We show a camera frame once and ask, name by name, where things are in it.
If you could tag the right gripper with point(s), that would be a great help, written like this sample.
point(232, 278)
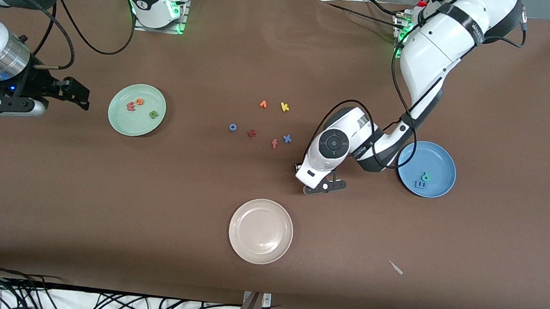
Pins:
point(37, 84)

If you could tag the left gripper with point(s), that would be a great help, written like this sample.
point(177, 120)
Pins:
point(296, 167)

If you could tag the pink foam letter w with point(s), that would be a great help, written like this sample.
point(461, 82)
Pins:
point(131, 107)

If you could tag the orange foam letter e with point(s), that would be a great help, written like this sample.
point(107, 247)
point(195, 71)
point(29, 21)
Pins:
point(139, 102)

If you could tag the blue foam letter m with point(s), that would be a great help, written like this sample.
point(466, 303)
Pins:
point(421, 185)

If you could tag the teal foam letter p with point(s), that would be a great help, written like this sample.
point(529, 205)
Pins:
point(427, 175)

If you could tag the green foam letter u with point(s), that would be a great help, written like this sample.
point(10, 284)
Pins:
point(153, 116)

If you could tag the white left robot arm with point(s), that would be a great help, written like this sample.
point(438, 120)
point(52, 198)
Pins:
point(433, 54)

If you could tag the blue foam letter x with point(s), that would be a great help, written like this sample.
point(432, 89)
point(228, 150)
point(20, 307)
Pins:
point(287, 138)

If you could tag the salmon foam letter f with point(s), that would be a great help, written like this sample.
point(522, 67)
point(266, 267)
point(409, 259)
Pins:
point(274, 144)

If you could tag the light green plate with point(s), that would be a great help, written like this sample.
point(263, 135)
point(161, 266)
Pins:
point(135, 125)

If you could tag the beige plate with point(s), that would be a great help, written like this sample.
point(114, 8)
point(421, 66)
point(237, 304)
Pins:
point(261, 231)

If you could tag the yellow foam letter k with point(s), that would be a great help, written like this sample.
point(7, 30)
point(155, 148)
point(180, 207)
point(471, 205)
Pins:
point(283, 107)

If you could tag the dark red foam letter z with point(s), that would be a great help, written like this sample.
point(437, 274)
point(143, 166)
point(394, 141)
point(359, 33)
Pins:
point(252, 133)

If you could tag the brown table cover sheet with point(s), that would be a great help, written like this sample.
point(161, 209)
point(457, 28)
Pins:
point(52, 195)

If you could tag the blue plate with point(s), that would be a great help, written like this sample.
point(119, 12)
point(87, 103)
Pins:
point(436, 161)

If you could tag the white tape scrap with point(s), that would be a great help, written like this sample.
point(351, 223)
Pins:
point(396, 267)

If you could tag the blue foam letter o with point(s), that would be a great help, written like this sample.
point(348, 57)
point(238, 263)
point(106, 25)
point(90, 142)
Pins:
point(230, 127)

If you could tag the silver metal bracket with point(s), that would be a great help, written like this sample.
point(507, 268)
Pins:
point(266, 299)

